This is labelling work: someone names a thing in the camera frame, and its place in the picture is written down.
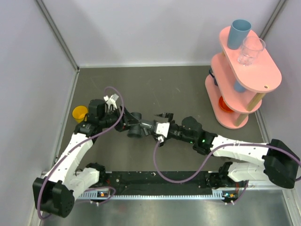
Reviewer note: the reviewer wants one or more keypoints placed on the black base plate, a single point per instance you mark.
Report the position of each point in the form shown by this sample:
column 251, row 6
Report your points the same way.
column 151, row 183

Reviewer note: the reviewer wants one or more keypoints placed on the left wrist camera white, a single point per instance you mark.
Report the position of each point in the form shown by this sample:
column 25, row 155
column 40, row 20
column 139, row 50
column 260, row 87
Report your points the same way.
column 111, row 101

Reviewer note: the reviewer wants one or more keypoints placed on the pink three-tier shelf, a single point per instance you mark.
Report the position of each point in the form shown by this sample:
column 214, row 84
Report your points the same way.
column 259, row 78

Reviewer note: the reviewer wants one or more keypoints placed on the grey slotted cable duct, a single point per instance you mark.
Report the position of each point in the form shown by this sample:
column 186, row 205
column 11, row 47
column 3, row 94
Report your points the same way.
column 215, row 195

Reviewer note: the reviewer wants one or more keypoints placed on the yellow plastic cup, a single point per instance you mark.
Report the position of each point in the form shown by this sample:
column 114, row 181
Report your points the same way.
column 79, row 113

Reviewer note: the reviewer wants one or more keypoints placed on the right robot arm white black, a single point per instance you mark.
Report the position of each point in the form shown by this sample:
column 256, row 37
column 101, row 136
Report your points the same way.
column 273, row 161

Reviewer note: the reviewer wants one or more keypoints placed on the blue cup middle tier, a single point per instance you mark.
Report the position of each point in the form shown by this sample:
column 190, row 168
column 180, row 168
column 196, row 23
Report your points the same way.
column 238, row 87

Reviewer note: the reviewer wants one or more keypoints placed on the clear glass cup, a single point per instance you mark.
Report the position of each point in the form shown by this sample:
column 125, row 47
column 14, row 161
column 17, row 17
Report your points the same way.
column 251, row 47

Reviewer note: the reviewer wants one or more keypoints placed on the blue cup on top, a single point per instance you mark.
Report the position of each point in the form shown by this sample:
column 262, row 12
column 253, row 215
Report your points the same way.
column 239, row 30

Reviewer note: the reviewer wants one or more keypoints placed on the orange bowl bottom tier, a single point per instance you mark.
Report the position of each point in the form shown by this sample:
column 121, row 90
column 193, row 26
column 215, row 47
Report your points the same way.
column 223, row 105

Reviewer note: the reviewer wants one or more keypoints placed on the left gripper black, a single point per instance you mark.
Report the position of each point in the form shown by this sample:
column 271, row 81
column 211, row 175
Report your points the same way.
column 126, row 120

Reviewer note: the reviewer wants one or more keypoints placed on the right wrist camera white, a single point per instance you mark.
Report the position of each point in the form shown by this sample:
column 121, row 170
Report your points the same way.
column 162, row 129

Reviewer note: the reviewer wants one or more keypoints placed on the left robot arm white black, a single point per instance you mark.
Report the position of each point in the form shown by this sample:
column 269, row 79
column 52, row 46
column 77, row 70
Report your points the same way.
column 57, row 191

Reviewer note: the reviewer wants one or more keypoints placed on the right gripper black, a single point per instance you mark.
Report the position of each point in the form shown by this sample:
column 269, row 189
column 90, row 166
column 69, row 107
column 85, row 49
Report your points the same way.
column 166, row 116

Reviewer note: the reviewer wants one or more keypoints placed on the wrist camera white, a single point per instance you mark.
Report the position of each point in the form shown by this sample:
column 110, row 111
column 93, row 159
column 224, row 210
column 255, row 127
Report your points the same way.
column 162, row 129
column 111, row 101

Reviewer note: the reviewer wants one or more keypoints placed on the grey plastic pipe fitting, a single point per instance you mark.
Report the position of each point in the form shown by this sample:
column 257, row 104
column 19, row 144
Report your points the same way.
column 139, row 127

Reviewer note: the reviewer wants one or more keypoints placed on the dark blue cup behind shelf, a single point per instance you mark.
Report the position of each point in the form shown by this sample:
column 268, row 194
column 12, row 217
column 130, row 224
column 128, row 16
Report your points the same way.
column 212, row 75

